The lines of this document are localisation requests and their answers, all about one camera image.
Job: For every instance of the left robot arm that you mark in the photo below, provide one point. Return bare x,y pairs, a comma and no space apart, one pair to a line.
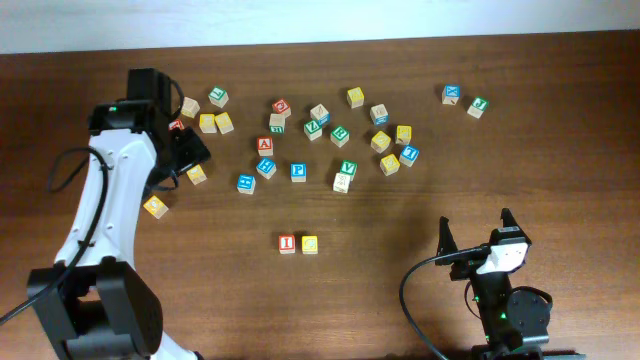
91,303

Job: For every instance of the yellow block top centre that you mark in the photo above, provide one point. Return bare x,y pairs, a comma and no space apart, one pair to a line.
355,97

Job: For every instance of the red I block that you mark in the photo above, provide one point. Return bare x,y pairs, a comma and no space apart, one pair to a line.
287,244

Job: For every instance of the red A block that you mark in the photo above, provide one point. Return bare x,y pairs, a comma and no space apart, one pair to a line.
265,146

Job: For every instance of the green J block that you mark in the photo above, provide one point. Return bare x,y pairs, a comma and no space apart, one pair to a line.
478,106

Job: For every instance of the blue F block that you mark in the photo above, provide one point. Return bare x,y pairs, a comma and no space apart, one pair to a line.
266,168

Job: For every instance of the yellow block lower left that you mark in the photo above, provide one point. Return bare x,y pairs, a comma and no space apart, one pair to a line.
196,174

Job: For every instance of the wooden block blue D side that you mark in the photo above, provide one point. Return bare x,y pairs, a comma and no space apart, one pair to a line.
379,114

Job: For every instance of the red block left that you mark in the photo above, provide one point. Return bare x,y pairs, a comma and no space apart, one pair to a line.
176,125

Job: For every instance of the green L block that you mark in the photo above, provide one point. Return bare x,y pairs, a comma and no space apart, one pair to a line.
218,96

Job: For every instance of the yellow block right lower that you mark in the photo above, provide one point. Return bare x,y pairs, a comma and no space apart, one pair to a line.
389,164

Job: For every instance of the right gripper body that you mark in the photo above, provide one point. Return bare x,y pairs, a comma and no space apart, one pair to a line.
468,266

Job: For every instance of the plain wooden block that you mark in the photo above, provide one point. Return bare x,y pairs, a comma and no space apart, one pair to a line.
190,107

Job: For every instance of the yellow block beside it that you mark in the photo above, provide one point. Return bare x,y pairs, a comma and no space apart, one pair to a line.
224,123

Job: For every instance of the wooden block green side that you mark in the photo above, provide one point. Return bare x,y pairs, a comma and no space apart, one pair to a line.
277,123

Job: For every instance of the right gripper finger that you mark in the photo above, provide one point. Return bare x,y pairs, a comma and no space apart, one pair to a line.
508,220
446,245

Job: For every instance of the wooden leaf block blue side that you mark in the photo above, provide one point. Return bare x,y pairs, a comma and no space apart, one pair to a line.
320,114

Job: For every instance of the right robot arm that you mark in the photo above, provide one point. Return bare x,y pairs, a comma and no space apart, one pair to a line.
515,320

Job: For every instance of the red block top centre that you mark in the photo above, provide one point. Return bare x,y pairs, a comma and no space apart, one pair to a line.
281,107

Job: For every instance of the blue E block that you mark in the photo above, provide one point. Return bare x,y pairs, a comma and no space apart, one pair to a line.
246,184

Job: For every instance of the yellow block far left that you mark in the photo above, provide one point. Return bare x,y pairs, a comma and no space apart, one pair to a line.
155,207

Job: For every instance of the yellow block right upper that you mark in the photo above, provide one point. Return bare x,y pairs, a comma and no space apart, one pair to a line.
403,134

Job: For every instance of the yellow block upper left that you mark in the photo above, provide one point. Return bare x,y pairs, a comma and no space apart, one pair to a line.
207,123

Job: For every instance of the yellow block right cluster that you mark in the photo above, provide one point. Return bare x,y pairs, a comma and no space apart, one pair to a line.
380,141

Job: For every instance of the wooden picture block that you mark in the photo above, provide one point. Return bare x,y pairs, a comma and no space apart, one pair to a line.
341,183

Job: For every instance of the blue I block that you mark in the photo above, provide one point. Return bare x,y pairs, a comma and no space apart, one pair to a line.
408,155

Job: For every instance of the blue X block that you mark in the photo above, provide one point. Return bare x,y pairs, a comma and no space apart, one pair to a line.
451,94

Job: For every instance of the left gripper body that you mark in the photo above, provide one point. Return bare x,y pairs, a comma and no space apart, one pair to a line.
189,151

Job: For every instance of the green Z block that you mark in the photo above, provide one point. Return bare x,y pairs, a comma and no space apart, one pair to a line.
312,130

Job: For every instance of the green R block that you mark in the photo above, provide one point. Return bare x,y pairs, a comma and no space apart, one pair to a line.
340,136

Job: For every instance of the green V block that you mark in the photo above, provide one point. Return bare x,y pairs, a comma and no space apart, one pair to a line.
349,168

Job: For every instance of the yellow C block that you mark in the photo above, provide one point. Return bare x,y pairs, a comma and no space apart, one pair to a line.
309,244

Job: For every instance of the blue P block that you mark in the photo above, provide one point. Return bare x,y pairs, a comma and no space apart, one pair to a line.
298,172

